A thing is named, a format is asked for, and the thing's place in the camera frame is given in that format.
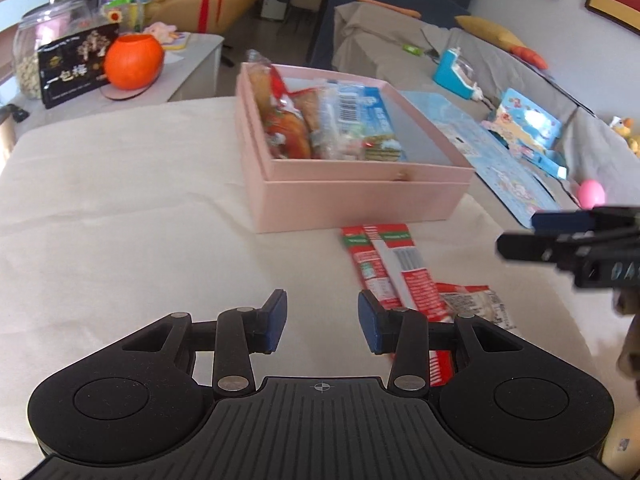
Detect white red-edged snack packet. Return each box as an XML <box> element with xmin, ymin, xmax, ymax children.
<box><xmin>436</xmin><ymin>283</ymin><xmax>518</xmax><ymax>333</ymax></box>

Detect black tea box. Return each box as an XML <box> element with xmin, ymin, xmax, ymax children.
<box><xmin>37</xmin><ymin>24</ymin><xmax>119</xmax><ymax>110</ymax></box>

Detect glass jar with lid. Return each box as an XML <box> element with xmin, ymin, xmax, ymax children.
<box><xmin>12</xmin><ymin>0</ymin><xmax>92</xmax><ymax>100</ymax></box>

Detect biscuit packet red ends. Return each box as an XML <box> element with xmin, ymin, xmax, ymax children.
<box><xmin>292</xmin><ymin>88</ymin><xmax>322</xmax><ymax>133</ymax></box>

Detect yellow armchair with ribbon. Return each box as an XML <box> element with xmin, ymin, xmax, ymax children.
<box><xmin>145</xmin><ymin>0</ymin><xmax>257</xmax><ymax>36</ymax></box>

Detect grey covered sofa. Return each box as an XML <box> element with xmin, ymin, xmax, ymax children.
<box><xmin>332</xmin><ymin>2</ymin><xmax>639</xmax><ymax>206</ymax></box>

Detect blue picture book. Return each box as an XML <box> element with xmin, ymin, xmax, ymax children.
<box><xmin>480</xmin><ymin>88</ymin><xmax>568</xmax><ymax>180</ymax></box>

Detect pink balloon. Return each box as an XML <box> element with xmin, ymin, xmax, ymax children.
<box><xmin>576</xmin><ymin>179</ymin><xmax>606</xmax><ymax>209</ymax></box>

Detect clear wafer packet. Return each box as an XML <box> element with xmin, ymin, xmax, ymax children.
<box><xmin>312</xmin><ymin>80</ymin><xmax>366</xmax><ymax>160</ymax></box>

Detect bread roll packet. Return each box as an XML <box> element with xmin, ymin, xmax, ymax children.
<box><xmin>246</xmin><ymin>49</ymin><xmax>273</xmax><ymax>119</ymax></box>

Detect white mug with lid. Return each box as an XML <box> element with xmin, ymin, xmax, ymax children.
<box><xmin>0</xmin><ymin>104</ymin><xmax>29</xmax><ymax>162</ymax></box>

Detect blue white snack bag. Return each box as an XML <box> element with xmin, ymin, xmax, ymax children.
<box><xmin>337</xmin><ymin>84</ymin><xmax>404</xmax><ymax>162</ymax></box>

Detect teal toy on sofa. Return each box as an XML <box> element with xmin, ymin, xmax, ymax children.
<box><xmin>433</xmin><ymin>48</ymin><xmax>484</xmax><ymax>102</ymax></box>

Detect blue play mat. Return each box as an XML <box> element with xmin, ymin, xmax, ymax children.
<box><xmin>401</xmin><ymin>91</ymin><xmax>560</xmax><ymax>228</ymax></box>

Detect pink plush toy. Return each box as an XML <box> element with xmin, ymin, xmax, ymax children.
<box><xmin>143</xmin><ymin>22</ymin><xmax>178</xmax><ymax>46</ymax></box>

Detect pink gift box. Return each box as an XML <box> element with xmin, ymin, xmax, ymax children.
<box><xmin>235</xmin><ymin>64</ymin><xmax>475</xmax><ymax>233</ymax></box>

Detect orange pumpkin pot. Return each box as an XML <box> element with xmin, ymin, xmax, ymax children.
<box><xmin>104</xmin><ymin>34</ymin><xmax>165</xmax><ymax>90</ymax></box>

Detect yellow cushion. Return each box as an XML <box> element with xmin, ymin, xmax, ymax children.
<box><xmin>454</xmin><ymin>15</ymin><xmax>525</xmax><ymax>51</ymax></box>

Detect red roast duck pouch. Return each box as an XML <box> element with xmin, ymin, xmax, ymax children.
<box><xmin>262</xmin><ymin>65</ymin><xmax>311</xmax><ymax>159</ymax></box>

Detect long red snack packet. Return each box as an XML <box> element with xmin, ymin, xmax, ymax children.
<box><xmin>340</xmin><ymin>223</ymin><xmax>457</xmax><ymax>389</ymax></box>

